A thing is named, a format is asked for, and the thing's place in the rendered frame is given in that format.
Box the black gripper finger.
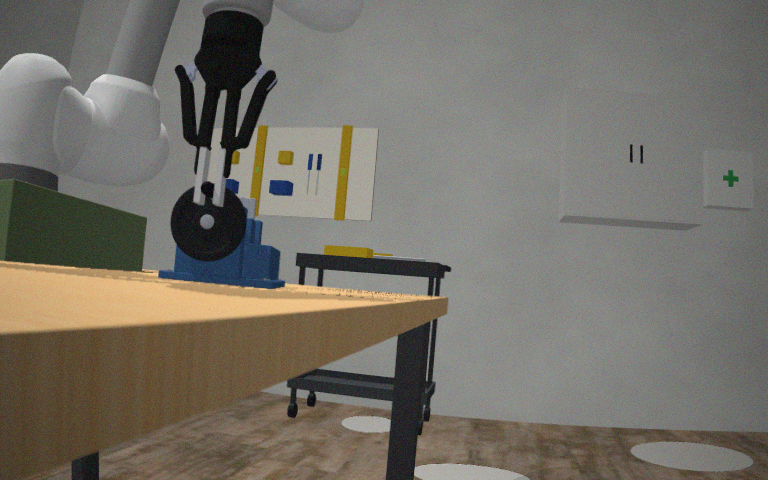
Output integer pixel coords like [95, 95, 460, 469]
[212, 57, 277, 207]
[175, 56, 221, 205]

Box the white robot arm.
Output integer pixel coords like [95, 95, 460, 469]
[0, 0, 364, 191]

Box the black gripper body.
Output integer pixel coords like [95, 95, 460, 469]
[194, 10, 264, 91]

